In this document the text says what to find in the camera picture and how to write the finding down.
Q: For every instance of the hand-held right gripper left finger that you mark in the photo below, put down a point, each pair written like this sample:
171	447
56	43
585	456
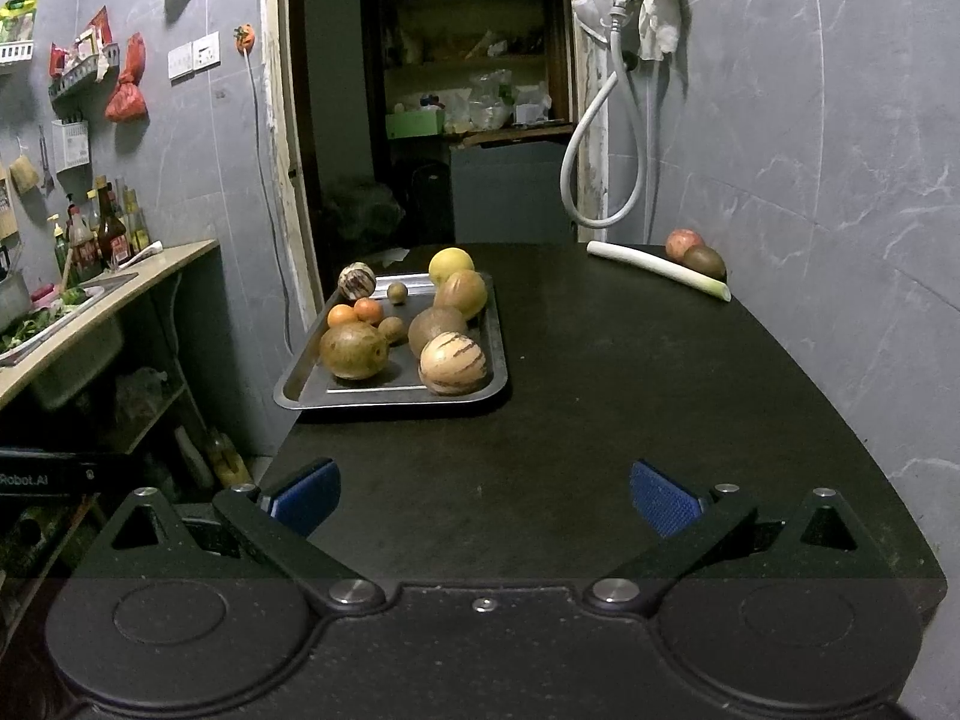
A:
309	496

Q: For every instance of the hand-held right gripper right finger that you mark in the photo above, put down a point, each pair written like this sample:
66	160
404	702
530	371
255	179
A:
664	499

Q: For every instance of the metal tray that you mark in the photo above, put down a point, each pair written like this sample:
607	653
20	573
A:
390	390

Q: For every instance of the round olive green pear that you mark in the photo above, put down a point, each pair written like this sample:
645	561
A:
353	351

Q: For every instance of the orange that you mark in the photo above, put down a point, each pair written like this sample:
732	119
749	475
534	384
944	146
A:
340	315

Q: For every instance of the small brown kiwi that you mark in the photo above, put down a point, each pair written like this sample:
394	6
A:
397	293
391	329

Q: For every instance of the small reddish tangerine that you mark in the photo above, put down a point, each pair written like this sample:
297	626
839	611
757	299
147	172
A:
368	310

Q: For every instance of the pale striped pepino melon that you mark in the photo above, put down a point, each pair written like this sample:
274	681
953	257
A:
453	364

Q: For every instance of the large brown kiwi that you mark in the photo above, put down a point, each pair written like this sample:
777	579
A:
433	326

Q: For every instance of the dark striped pepino melon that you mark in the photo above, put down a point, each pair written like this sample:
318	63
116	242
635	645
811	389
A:
356	281

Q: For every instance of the yellow green mango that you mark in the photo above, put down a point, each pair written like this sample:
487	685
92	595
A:
463	295

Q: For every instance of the yellow round citrus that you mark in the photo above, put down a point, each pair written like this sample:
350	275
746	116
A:
450	264

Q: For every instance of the plastic bottle under counter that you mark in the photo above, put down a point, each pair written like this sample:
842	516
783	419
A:
193	457

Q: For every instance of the green leafy vegetables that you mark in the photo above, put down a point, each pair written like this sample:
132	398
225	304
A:
34	326

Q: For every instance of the metal sink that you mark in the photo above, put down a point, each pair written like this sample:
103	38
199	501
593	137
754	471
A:
90	289

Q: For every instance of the red label sauce bottle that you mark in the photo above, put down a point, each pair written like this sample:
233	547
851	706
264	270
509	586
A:
82	247

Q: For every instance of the white leek stalk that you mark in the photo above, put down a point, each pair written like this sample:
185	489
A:
645	261

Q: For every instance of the dark brown kiwi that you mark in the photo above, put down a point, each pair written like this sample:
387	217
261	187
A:
705	262

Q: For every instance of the beige kitchen counter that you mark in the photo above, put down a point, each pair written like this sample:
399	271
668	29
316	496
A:
165	266

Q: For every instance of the brown glass bottle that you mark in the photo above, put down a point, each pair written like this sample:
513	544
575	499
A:
112	236

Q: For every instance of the red apple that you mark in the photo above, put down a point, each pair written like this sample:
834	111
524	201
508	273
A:
681	241

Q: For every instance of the yellow oil bottle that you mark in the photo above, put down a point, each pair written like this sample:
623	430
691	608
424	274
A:
136	225

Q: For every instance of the dark bag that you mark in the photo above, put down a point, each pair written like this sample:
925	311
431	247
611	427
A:
364	210

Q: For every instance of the grey cabinet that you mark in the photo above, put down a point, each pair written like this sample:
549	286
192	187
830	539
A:
514	191

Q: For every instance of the green box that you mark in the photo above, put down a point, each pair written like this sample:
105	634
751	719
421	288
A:
415	124

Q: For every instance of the red plastic bag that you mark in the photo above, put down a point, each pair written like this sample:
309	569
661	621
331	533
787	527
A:
126	94

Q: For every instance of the crumpled clear plastic bags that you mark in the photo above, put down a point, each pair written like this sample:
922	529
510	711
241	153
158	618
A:
491	101

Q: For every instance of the wooden shelf unit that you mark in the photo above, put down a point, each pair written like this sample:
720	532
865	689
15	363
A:
480	37

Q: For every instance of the white cloth rag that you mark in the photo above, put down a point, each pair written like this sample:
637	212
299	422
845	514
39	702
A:
658	7

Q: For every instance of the white wall basket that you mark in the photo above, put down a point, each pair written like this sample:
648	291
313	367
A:
71	144

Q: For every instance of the worn white door frame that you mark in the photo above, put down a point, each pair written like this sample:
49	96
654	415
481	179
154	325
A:
274	127

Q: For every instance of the white wall rack red packets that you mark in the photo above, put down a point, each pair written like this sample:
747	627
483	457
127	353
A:
82	64

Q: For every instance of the white wall switch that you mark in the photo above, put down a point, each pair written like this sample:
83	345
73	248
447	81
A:
181	64

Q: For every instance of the white wall rack green packets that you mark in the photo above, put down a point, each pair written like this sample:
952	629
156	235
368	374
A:
16	34

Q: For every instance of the white wall socket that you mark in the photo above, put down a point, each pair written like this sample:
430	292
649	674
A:
206	52

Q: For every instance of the orange wall hook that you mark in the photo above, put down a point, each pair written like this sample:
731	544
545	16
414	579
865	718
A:
245	40

